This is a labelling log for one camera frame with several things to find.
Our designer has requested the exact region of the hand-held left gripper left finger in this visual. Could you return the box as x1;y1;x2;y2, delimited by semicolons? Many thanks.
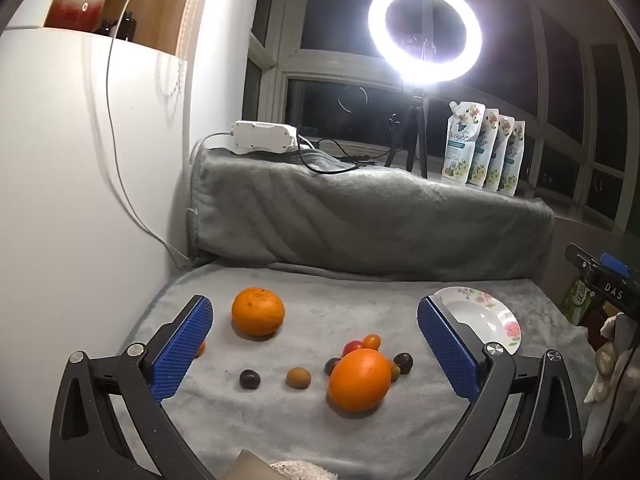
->
48;295;216;480

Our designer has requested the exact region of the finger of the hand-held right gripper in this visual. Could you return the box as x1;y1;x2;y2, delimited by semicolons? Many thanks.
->
566;243;601;276
599;252;631;278

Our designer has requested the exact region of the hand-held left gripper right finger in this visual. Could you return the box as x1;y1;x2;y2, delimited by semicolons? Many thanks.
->
416;295;585;480

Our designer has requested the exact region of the white floral plate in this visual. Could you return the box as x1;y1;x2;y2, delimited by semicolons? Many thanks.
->
432;286;522;356

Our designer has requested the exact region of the rough mandarin orange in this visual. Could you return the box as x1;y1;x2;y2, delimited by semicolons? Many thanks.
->
231;287;286;337

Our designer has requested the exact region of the large smooth orange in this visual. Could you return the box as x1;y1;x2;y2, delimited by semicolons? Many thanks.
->
327;349;392;413

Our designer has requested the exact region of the person's right hand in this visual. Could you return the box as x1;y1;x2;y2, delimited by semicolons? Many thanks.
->
585;312;628;403

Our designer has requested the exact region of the green box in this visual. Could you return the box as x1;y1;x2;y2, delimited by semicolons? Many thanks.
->
562;277;593;326

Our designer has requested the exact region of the white green refill pouch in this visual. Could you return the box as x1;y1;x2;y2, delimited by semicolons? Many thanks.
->
441;100;487;185
487;114;516;193
470;107;501;190
502;119;527;197

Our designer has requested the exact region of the grey fleece blanket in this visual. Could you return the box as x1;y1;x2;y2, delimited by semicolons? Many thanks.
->
120;147;601;480

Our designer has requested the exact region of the black tripod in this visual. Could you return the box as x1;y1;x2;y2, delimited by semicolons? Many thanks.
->
384;85;431;180

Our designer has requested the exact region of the white cabinet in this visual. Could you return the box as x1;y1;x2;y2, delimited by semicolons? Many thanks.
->
0;0;211;461

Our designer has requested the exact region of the white power strip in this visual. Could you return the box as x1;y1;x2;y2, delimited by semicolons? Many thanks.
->
229;120;298;155

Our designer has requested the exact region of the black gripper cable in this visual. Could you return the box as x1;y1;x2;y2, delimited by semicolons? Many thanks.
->
595;310;640;461

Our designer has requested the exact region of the white power strip cord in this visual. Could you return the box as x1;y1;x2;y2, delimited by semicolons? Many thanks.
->
192;131;233;161

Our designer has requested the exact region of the long white cable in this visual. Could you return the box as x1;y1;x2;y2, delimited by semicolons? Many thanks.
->
102;0;193;263

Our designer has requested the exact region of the ring light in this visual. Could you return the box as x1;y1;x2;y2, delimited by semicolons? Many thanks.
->
367;0;483;85

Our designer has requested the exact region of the window frame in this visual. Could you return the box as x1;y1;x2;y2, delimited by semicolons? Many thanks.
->
245;0;640;236

